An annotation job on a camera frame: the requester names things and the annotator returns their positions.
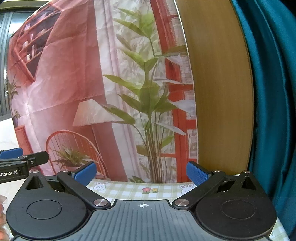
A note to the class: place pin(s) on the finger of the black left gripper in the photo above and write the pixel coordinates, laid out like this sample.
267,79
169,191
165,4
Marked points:
11,153
29,161

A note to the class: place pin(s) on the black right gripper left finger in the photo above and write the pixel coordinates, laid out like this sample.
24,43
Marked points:
55,207

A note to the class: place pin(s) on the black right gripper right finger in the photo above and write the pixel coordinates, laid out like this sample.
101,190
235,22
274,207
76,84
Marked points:
228,207

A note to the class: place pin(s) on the checked bunny tablecloth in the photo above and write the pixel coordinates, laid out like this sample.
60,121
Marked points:
112,190

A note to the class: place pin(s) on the printed room backdrop cloth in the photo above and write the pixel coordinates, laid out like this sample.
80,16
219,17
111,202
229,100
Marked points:
103,81

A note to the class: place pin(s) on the wooden board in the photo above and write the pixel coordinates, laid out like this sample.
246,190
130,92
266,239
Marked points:
223,84

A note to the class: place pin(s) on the teal curtain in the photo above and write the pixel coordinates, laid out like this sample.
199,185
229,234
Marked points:
269,31

